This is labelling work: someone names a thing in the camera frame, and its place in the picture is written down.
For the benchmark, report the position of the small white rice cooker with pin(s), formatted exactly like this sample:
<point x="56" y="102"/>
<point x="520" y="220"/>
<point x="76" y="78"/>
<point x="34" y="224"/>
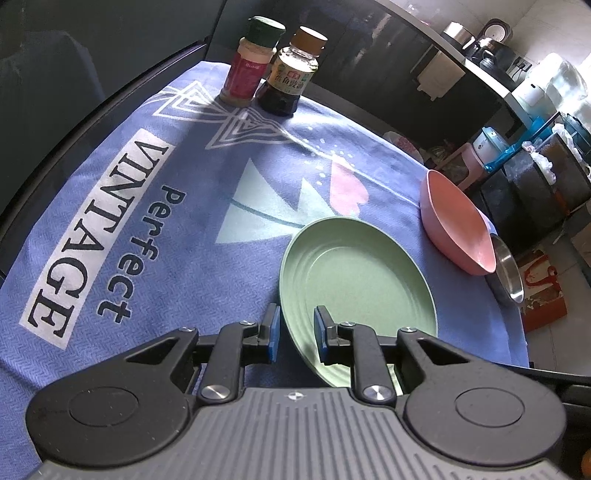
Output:
<point x="487" y="145"/>

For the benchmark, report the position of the blue plastic bag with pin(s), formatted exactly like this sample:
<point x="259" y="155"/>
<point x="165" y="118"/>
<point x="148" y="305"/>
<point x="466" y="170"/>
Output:
<point x="512" y="147"/>

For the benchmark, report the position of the white hanging towel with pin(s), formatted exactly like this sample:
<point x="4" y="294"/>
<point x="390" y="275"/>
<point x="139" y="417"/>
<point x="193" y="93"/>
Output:
<point x="441" y="76"/>

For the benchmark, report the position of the pink bowl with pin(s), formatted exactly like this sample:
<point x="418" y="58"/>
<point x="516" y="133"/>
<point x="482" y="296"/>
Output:
<point x="461" y="230"/>

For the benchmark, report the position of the dark soy sauce bottle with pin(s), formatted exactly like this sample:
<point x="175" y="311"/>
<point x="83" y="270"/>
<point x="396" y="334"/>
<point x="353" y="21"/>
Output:
<point x="286" y="78"/>

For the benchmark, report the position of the red and white paper bag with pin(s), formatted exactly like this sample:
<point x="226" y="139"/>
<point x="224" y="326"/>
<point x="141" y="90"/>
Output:
<point x="542" y="286"/>

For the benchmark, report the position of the translucent water jug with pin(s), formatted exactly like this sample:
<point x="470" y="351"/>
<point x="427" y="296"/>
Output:
<point x="565" y="78"/>

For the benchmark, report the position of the dark kitchen cabinet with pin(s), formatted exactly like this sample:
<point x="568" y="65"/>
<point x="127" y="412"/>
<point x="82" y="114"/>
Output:
<point x="369" y="69"/>

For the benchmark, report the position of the trash bin with white bag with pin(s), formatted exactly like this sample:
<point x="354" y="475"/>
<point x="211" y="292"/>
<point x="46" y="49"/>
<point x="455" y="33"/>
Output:
<point x="404" y="143"/>

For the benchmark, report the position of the black storage rack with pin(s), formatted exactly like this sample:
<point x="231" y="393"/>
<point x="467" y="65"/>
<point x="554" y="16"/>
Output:
<point x="521" y="194"/>

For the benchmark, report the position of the green plate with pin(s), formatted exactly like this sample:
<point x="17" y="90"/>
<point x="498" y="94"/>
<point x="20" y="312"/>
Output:
<point x="360" y="286"/>

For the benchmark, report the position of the stainless steel bowl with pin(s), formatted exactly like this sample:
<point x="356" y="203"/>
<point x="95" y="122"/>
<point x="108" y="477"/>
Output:
<point x="508" y="272"/>

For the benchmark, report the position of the blue printed tablecloth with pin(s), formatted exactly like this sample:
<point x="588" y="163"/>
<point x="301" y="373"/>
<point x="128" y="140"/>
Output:
<point x="161" y="254"/>

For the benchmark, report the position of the pink plastic stool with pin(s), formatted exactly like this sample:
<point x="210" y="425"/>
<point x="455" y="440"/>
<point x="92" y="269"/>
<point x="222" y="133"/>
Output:
<point x="468" y="166"/>

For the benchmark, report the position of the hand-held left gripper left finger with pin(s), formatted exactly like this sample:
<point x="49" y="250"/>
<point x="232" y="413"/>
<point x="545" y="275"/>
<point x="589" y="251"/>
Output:
<point x="273" y="337"/>

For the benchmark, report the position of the white countertop appliance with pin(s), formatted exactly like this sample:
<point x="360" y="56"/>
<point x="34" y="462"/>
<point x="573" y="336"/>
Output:
<point x="531" y="92"/>

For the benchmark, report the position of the green-capped spice shaker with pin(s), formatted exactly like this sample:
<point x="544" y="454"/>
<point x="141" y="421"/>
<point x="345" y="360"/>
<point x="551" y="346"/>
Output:
<point x="244" y="69"/>

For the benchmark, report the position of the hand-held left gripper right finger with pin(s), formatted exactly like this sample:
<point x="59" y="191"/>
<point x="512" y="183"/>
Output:
<point x="321" y="337"/>

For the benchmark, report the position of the silver toaster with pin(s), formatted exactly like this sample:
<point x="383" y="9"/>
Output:
<point x="458" y="33"/>

